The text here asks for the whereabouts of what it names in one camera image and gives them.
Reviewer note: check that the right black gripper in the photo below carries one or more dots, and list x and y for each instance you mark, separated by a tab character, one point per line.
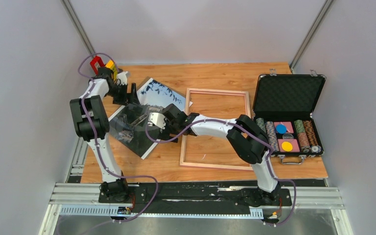
166	132

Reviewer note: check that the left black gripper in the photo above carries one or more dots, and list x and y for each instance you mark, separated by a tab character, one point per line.
128	98

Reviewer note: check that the Great Wall photo print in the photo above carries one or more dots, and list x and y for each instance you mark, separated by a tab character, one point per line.
162	95

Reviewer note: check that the clear acrylic sheet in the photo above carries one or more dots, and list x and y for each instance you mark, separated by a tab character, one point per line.
127	125

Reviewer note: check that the wooden picture frame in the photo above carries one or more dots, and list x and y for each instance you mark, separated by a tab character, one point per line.
217	109

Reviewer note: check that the grey backing board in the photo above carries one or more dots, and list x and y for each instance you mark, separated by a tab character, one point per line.
145	86

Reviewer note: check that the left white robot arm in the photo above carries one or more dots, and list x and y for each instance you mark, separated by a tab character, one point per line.
92	125

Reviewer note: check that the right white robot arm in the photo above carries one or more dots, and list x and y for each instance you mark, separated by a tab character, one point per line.
247	139

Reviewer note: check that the yellow small box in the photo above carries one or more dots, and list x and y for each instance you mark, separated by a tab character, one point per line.
111	65

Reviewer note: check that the red small box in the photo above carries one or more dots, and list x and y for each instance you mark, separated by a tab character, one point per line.
96	63

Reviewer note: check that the blue round chip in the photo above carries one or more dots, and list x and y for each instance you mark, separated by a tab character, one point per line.
281	129

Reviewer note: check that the black poker chip case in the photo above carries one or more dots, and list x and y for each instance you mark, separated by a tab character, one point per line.
290	99

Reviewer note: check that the yellow round chip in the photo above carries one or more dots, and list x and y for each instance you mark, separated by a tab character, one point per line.
286	146

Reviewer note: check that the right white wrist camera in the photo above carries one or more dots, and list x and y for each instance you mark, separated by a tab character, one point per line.
158	120

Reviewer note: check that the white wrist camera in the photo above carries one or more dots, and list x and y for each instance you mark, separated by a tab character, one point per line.
122	78
158	120

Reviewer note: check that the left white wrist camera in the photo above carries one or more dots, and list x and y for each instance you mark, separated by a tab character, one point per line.
122	78

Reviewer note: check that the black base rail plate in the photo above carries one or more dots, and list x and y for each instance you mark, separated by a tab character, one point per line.
224	197

